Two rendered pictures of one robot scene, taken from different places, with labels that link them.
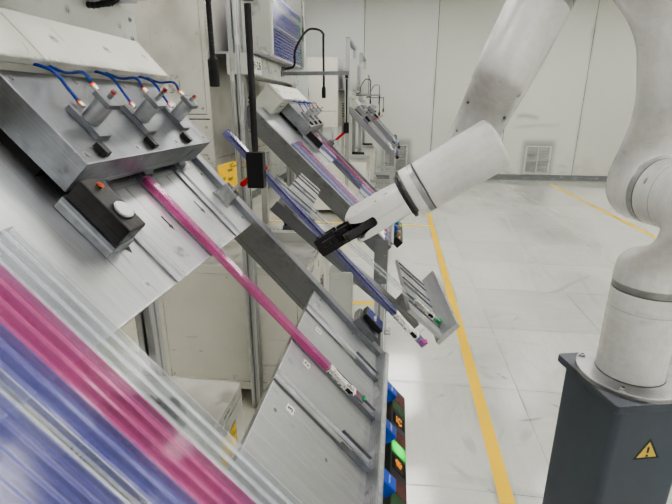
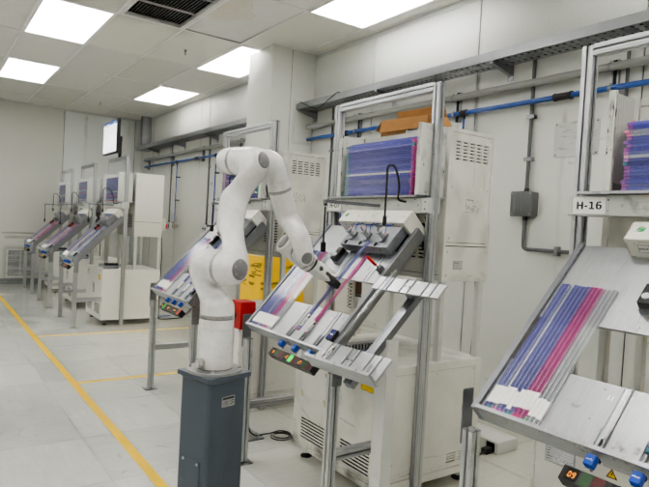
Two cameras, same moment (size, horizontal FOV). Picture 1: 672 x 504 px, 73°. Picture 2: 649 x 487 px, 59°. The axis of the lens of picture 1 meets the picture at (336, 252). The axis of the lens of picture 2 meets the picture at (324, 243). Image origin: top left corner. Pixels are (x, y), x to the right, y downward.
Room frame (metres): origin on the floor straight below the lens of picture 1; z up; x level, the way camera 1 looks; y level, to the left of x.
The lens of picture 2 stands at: (2.50, -1.68, 1.22)
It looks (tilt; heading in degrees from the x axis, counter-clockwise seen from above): 2 degrees down; 137
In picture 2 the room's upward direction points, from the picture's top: 3 degrees clockwise
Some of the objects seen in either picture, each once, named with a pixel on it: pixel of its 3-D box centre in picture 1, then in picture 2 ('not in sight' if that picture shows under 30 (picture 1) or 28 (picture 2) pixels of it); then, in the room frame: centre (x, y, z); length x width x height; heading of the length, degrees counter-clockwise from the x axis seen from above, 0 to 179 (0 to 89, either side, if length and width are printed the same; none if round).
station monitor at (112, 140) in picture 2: not in sight; (115, 139); (-4.11, 1.05, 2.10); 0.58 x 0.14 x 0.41; 172
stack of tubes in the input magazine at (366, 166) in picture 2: not in sight; (385, 169); (0.61, 0.45, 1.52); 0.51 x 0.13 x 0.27; 172
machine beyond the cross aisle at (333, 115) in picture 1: (342, 130); not in sight; (5.53, -0.08, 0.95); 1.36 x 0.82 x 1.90; 82
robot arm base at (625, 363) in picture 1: (637, 333); (215, 343); (0.78, -0.58, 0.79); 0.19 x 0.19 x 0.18
